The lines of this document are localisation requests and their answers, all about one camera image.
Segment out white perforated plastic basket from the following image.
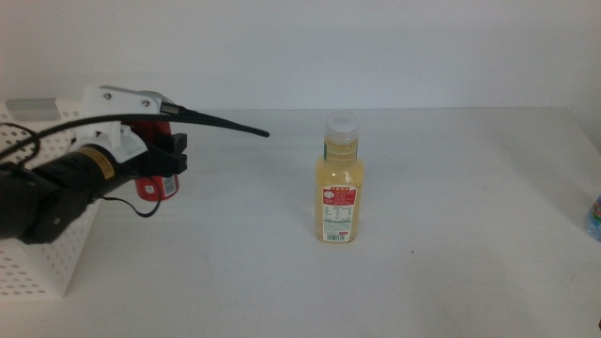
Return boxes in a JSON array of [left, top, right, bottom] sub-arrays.
[[0, 98, 102, 300]]

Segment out clear water bottle blue cap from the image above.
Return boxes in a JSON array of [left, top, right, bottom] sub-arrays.
[[584, 192, 601, 243]]

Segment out yellow juice bottle white cap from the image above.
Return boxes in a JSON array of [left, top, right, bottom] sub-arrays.
[[315, 111, 365, 244]]

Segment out thin black left gripper wire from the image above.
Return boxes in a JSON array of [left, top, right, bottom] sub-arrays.
[[98, 176, 163, 219]]

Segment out red soda can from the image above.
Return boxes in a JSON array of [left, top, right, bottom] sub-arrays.
[[122, 119, 180, 202]]

